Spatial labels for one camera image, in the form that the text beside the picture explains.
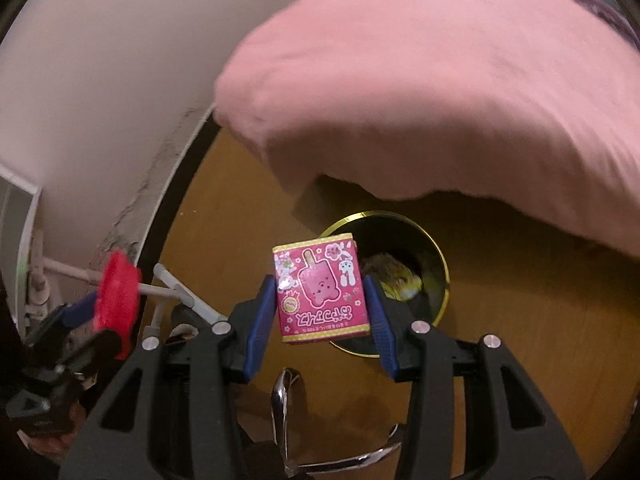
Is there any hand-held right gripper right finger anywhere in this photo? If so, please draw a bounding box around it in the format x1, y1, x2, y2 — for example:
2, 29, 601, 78
362, 274, 588, 480

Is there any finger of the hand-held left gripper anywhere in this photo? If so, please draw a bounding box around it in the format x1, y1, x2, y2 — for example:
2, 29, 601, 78
22, 291, 102, 348
60, 329, 135, 378

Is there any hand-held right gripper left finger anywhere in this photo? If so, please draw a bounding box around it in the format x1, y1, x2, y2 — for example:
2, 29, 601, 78
59, 276, 278, 480

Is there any red plastic wrapper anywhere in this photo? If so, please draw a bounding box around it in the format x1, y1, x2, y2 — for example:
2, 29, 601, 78
94, 251, 144, 360

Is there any black bin with gold rim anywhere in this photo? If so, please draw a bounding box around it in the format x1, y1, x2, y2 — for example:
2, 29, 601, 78
319, 211, 451, 358

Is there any pink printed carton box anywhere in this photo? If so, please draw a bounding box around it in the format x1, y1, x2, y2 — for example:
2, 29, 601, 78
272, 232, 373, 345

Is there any crumpled yellow wrapper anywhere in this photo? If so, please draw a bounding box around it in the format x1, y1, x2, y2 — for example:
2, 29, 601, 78
362, 254, 426, 302

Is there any pink blanket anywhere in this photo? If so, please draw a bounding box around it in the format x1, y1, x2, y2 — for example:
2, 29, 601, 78
214, 0, 640, 261

